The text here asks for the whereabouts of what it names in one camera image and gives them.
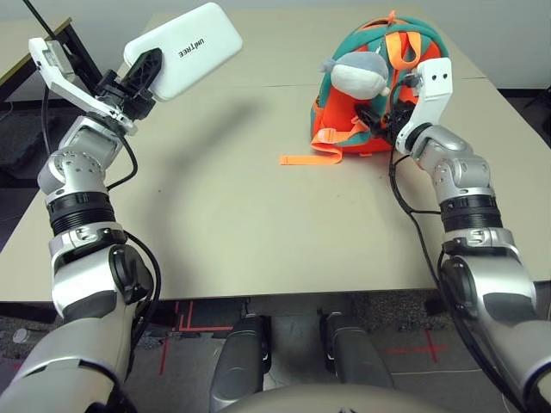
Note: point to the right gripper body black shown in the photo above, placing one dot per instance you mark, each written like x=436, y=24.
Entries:
x=398, y=116

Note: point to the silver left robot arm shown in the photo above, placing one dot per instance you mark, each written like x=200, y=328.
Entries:
x=77, y=172

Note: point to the orange and teal backpack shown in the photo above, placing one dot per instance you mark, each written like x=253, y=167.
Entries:
x=333, y=116

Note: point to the dark speckled floor mat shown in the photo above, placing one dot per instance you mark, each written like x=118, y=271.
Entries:
x=387, y=310
x=17, y=146

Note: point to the wooden side table black frame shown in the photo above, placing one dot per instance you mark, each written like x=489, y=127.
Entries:
x=21, y=51

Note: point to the grey robot leg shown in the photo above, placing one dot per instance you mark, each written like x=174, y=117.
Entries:
x=241, y=357
x=353, y=353

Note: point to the white hard pencil case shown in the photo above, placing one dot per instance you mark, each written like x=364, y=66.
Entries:
x=193, y=47

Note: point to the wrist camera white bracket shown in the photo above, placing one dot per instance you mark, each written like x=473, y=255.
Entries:
x=435, y=77
x=64, y=88

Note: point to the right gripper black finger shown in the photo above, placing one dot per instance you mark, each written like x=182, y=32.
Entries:
x=370, y=112
x=379, y=127

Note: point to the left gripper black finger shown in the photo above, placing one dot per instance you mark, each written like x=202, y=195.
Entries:
x=146, y=71

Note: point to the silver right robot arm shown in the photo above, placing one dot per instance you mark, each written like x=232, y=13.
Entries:
x=465, y=172

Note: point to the grey left robot leg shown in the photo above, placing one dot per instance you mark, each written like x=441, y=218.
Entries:
x=241, y=357

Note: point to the small round grey disc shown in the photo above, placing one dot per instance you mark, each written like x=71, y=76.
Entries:
x=19, y=334

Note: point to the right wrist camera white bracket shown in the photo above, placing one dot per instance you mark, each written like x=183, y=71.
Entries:
x=435, y=77

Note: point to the grey white plush toy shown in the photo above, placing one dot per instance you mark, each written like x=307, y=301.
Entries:
x=357, y=73

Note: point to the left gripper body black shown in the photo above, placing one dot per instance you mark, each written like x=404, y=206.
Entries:
x=125, y=96

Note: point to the grey right robot leg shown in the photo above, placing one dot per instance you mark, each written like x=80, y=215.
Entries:
x=353, y=353

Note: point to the beige robot torso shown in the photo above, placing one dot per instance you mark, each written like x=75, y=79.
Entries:
x=301, y=400

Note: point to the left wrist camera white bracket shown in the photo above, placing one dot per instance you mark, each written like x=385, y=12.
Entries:
x=64, y=88

